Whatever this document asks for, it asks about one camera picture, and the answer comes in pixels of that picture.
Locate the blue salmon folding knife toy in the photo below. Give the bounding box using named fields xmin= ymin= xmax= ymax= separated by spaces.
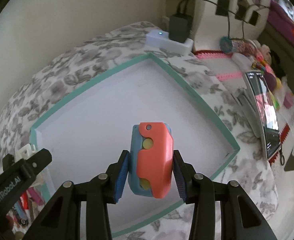
xmin=12 ymin=202 xmax=29 ymax=227

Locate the floral grey white blanket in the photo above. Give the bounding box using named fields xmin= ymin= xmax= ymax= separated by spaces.
xmin=0 ymin=21 xmax=278 ymax=219

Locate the black plugged charger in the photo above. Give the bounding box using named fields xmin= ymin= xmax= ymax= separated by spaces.
xmin=168 ymin=13 xmax=193 ymax=43

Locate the white power strip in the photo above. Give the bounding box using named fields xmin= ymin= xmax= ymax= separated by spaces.
xmin=146 ymin=29 xmax=193 ymax=56

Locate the teal rimmed white tray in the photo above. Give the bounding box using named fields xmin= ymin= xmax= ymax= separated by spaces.
xmin=29 ymin=52 xmax=241 ymax=238

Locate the red white toothpaste tube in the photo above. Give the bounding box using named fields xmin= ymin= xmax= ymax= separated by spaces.
xmin=20 ymin=192 xmax=29 ymax=210

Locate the purple pen case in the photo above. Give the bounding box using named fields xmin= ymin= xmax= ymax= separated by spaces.
xmin=27 ymin=187 xmax=44 ymax=205

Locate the salmon blue gravity toy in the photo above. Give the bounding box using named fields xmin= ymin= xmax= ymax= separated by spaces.
xmin=128 ymin=122 xmax=173 ymax=199

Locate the smartphone on stand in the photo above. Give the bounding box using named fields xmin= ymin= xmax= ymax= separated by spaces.
xmin=243 ymin=71 xmax=281 ymax=160

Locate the glitter tube with teal cap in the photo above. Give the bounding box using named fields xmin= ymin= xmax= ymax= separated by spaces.
xmin=219 ymin=36 xmax=257 ymax=55

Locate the white plastic clip box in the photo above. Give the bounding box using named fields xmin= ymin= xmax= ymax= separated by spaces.
xmin=14 ymin=144 xmax=37 ymax=162

